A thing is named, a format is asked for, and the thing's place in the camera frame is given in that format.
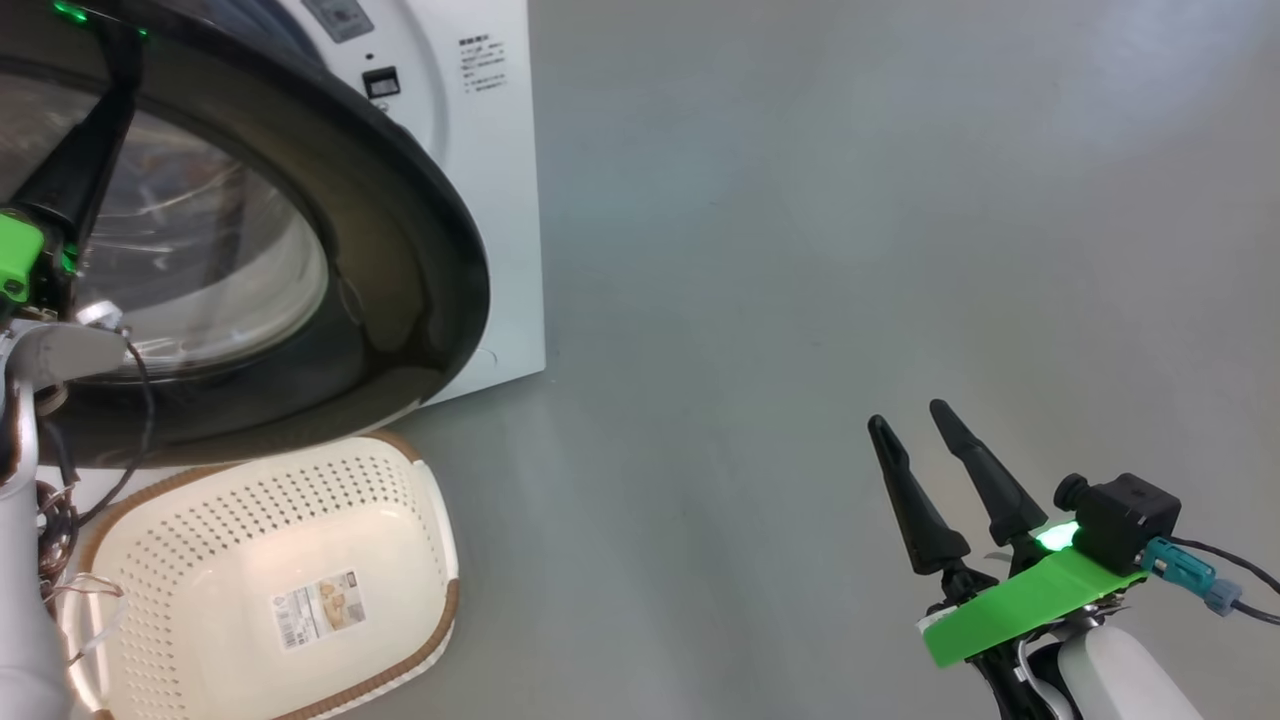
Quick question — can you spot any grey warning sticker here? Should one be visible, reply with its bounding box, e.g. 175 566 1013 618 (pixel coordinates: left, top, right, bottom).
300 0 376 43

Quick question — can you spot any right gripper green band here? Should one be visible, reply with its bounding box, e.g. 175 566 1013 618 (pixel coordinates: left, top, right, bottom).
867 399 1151 720

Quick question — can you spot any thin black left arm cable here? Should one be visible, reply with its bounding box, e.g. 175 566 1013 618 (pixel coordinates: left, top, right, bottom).
35 335 158 531

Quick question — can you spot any paper basket label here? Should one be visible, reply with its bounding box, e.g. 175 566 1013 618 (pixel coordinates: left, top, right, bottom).
272 570 367 651

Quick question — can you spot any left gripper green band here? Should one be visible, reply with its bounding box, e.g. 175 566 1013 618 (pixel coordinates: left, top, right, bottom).
0 30 141 323

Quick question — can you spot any cream perforated laundry basket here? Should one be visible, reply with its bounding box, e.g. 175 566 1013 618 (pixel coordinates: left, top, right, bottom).
62 430 461 720

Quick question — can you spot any black round glass washer door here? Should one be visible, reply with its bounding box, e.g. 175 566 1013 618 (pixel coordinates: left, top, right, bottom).
0 0 491 469

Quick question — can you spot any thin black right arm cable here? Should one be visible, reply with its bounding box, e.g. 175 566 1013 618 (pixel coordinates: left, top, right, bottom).
1170 538 1280 627

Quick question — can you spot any white front-load washing machine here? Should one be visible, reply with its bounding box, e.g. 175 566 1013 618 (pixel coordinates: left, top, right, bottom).
270 0 547 406

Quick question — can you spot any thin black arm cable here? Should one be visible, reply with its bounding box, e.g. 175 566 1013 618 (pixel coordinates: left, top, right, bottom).
1170 538 1280 627
35 335 158 531

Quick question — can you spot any teal cable connector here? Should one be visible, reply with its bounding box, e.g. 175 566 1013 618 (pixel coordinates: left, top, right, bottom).
1142 537 1246 616

